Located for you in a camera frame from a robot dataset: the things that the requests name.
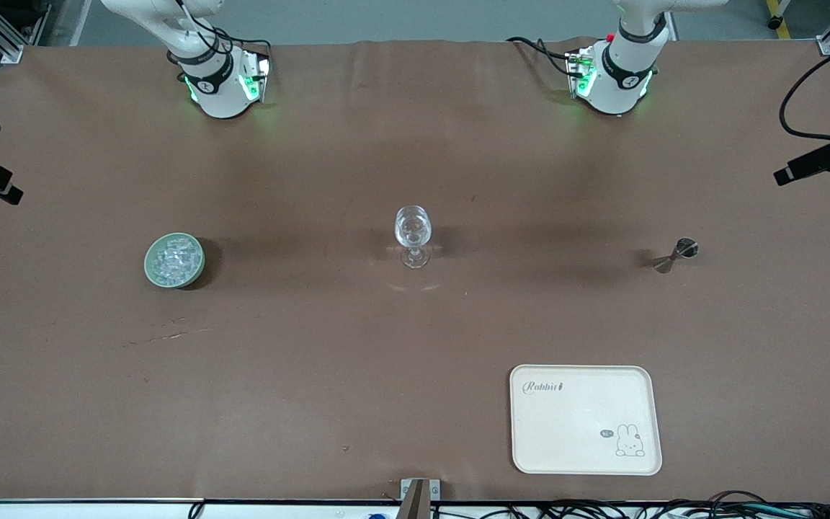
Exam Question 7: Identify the clear ice cubes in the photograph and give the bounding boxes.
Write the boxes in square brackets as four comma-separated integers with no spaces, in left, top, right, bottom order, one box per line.
[152,236,201,282]

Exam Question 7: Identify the brown table mat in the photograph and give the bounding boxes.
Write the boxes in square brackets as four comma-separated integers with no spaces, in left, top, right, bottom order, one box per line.
[0,37,830,503]

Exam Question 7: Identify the clear wine glass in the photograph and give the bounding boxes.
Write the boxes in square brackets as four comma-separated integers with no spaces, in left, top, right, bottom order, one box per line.
[394,205,433,270]

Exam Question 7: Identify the metal jigger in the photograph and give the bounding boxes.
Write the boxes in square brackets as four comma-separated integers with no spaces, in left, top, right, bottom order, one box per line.
[651,237,700,275]

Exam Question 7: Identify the black cable bundle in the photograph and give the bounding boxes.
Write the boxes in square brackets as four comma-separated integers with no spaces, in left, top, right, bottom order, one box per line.
[429,490,830,519]

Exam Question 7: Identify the cream rabbit print tray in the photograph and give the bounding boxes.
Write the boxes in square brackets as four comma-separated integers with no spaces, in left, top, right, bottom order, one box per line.
[509,364,663,476]

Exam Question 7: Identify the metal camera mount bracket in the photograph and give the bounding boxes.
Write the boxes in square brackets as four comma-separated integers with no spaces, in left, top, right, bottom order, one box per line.
[400,478,441,519]

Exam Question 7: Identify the black base cable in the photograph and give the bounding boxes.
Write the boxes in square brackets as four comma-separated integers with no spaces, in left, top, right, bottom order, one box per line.
[507,36,576,76]
[213,27,273,62]

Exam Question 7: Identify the green round bowl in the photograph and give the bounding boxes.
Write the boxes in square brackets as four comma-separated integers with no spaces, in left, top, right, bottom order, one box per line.
[143,232,206,290]

